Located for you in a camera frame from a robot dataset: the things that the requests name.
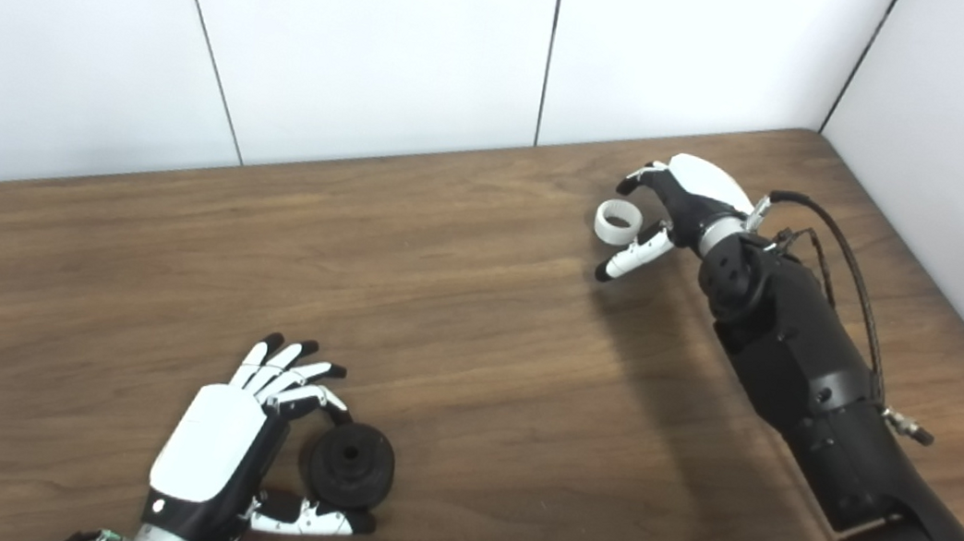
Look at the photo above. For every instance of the round black gear part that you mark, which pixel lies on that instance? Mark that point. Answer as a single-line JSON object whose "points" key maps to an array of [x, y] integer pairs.
{"points": [[349, 467]]}

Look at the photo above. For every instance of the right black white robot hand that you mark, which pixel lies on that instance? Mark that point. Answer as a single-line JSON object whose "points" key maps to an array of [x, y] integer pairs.
{"points": [[702, 192]]}

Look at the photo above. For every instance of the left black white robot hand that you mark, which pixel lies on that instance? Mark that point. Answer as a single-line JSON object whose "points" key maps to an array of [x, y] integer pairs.
{"points": [[212, 449]]}

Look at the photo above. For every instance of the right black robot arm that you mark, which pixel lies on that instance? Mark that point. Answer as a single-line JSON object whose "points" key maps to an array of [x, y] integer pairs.
{"points": [[821, 380]]}

